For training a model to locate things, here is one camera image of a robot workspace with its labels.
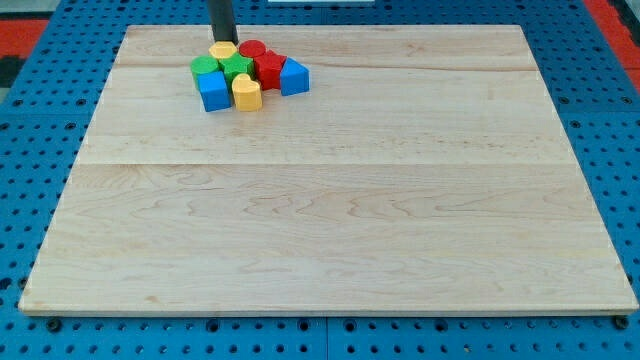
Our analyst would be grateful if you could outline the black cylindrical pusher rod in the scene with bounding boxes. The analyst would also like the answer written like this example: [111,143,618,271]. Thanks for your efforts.
[207,0,239,45]

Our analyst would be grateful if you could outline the red star block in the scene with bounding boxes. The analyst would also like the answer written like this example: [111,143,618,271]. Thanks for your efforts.
[254,50,287,91]

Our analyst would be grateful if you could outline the green star block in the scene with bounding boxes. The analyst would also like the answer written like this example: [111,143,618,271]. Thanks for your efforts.
[219,52,255,87]

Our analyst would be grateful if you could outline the light wooden board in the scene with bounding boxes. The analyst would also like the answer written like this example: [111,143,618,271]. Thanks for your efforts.
[19,25,638,317]

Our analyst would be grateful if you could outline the green cylinder block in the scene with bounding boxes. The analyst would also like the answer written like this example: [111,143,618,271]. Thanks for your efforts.
[190,55,220,89]

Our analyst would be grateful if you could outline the yellow heart block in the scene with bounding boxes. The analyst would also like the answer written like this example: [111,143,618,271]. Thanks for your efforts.
[232,73,263,112]

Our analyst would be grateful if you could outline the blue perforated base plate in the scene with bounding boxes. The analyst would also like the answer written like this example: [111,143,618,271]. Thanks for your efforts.
[1,0,639,359]

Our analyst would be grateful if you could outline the yellow hexagon block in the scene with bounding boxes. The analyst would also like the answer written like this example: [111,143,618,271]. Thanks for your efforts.
[208,41,237,60]

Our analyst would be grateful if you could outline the blue cube block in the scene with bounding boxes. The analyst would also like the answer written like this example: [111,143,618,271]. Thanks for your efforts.
[197,71,231,112]

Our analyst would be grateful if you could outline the blue triangle block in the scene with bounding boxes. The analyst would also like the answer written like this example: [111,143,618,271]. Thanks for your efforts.
[280,57,310,96]

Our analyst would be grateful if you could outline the red cylinder block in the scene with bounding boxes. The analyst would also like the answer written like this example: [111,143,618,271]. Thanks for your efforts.
[238,39,267,58]

